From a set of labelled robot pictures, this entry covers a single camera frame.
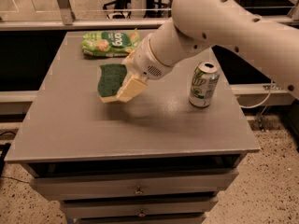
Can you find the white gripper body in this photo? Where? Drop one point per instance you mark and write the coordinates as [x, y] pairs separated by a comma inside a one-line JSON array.
[[145, 61]]

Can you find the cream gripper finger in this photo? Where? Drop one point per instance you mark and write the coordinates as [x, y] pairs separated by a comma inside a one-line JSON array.
[[128, 62], [132, 86]]

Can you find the green and yellow sponge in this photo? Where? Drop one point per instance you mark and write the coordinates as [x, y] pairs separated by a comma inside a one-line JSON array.
[[110, 81]]

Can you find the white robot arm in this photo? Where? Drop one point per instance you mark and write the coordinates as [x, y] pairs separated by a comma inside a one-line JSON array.
[[271, 47]]

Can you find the green rice chip bag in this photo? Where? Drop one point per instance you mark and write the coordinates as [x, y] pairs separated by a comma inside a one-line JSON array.
[[110, 44]]

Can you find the green 7up soda can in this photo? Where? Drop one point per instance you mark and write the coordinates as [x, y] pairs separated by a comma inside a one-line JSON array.
[[204, 81]]

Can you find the black office chair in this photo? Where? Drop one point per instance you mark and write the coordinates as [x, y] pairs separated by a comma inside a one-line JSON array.
[[120, 0]]

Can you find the grey drawer cabinet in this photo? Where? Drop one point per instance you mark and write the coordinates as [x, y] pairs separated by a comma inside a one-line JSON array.
[[68, 131]]

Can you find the metal drawer knob upper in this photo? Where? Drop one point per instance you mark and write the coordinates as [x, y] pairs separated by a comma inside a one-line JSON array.
[[139, 191]]

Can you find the top grey drawer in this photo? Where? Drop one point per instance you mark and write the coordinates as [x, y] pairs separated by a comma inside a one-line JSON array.
[[124, 185]]

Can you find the grey drawer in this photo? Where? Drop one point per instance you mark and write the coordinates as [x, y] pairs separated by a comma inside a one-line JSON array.
[[124, 185], [132, 208]]

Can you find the metal railing frame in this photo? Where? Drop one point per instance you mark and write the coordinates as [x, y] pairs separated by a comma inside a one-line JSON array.
[[26, 15]]

